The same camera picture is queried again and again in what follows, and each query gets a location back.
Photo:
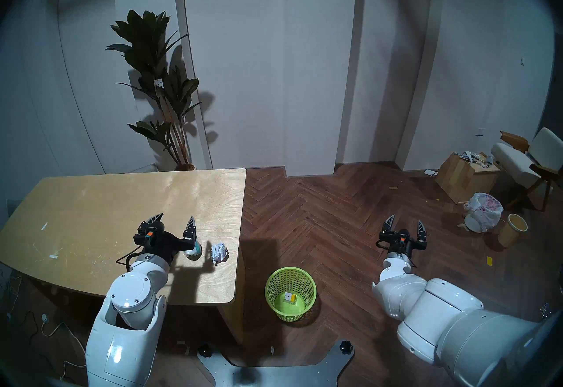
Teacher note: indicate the light wooden table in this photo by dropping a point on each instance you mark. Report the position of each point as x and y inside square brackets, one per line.
[88, 205]

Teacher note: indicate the grey panel behind table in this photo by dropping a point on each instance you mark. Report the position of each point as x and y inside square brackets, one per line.
[12, 208]

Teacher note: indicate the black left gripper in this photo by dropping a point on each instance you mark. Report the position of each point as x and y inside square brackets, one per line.
[162, 245]

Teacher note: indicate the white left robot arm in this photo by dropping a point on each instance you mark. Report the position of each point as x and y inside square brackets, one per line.
[127, 302]

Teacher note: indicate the right wrist camera black orange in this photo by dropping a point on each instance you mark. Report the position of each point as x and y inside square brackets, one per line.
[402, 238]

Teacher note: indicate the white bin with plastic bag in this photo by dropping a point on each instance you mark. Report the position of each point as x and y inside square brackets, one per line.
[481, 212]

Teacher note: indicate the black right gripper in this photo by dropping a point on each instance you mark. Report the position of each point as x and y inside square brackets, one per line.
[400, 244]

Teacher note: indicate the white paper ball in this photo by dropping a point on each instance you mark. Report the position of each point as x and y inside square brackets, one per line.
[220, 253]

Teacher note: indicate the left wrist camera black orange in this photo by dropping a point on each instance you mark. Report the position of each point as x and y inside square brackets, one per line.
[150, 232]

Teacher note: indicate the wrist camera black orange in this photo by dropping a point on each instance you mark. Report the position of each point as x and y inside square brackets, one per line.
[402, 238]
[150, 232]

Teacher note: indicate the black round base knob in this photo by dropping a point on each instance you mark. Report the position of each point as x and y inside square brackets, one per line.
[346, 347]
[204, 350]

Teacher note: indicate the teal white plastic bag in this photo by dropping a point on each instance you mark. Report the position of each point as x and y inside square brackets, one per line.
[193, 254]

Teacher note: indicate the tall dark green plant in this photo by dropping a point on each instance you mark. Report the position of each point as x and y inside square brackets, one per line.
[145, 38]

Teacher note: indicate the white cushioned wooden armchair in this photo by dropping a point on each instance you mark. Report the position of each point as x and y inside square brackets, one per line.
[519, 161]

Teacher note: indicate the brown cardboard box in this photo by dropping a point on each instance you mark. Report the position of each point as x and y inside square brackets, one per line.
[462, 179]

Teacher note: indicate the beige paper bucket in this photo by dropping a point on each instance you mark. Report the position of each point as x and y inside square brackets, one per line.
[511, 232]

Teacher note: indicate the white flat low panel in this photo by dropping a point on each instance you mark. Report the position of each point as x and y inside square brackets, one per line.
[145, 169]

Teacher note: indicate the grey metal robot base plate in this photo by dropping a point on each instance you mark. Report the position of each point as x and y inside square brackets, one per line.
[272, 375]

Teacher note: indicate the green plastic mesh basket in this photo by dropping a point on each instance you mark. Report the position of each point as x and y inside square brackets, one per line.
[275, 302]

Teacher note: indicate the mixed trash pile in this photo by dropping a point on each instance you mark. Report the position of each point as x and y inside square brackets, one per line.
[475, 158]

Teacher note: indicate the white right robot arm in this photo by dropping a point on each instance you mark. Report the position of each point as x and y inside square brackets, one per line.
[440, 311]

